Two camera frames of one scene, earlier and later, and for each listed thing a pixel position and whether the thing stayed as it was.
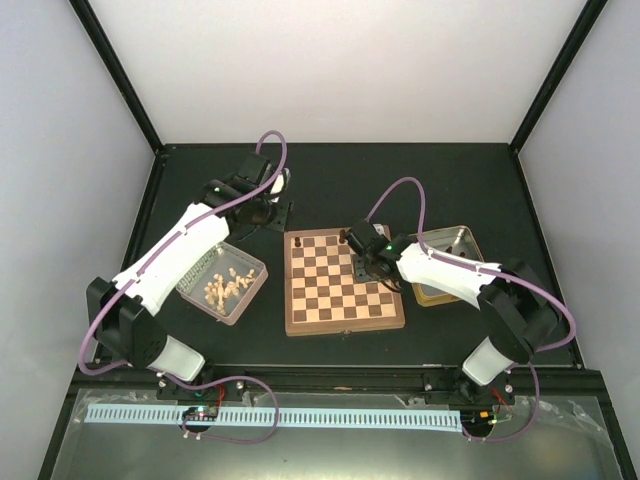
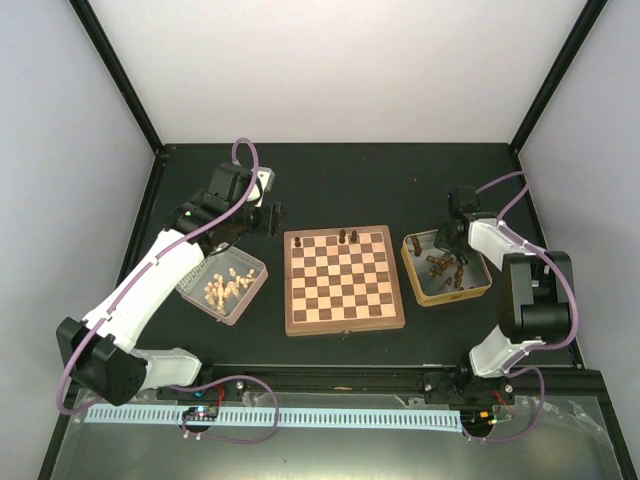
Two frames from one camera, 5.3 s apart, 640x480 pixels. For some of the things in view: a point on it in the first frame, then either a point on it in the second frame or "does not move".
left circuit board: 201,413 does not move
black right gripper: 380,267 -> 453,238
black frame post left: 119,74 does not move
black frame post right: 583,25 does not move
